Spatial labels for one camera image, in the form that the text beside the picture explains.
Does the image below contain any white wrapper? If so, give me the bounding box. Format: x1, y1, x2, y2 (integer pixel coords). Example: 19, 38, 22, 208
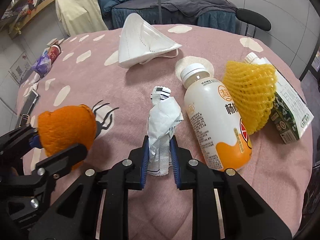
146, 86, 184, 177

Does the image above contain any purple packet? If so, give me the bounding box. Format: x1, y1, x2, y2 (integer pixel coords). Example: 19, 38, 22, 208
31, 50, 54, 77

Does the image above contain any white face mask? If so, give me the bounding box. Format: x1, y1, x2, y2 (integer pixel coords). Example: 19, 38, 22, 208
118, 13, 182, 68

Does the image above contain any yellow foam fruit net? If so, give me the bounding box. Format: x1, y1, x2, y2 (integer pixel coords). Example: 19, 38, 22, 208
222, 60, 278, 134

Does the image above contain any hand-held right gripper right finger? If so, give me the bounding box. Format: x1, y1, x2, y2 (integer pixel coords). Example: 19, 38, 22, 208
169, 136, 293, 240

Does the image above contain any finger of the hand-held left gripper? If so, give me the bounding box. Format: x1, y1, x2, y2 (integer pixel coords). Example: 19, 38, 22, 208
35, 144, 88, 180
0, 125, 42, 161

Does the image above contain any dark phone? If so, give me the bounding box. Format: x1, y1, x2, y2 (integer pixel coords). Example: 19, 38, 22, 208
15, 114, 32, 128

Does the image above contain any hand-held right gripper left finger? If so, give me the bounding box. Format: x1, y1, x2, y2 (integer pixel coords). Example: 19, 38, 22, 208
29, 135, 150, 240

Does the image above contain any cream cloth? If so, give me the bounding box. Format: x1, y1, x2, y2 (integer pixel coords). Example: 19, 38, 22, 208
55, 0, 108, 37

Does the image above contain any white and orange drink bottle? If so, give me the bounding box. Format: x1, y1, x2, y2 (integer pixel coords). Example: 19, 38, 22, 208
180, 64, 252, 172

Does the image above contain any wooden cabinet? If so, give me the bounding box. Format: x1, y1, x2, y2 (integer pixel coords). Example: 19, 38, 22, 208
0, 0, 65, 38

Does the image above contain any silver phone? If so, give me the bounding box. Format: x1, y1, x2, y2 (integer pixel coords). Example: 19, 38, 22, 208
19, 89, 40, 117

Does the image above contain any pink dotted tablecloth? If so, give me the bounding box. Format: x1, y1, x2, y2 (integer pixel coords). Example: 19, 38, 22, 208
15, 24, 314, 240

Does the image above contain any green and white carton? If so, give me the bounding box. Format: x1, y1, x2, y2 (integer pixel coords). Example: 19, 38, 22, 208
244, 52, 314, 145

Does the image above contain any orange peel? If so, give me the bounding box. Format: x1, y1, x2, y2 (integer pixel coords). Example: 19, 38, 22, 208
37, 105, 97, 172

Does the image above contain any black chair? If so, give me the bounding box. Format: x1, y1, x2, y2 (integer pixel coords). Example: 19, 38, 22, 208
235, 8, 272, 39

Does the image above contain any grey blanket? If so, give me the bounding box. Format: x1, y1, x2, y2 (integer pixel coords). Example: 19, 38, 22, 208
141, 0, 237, 18

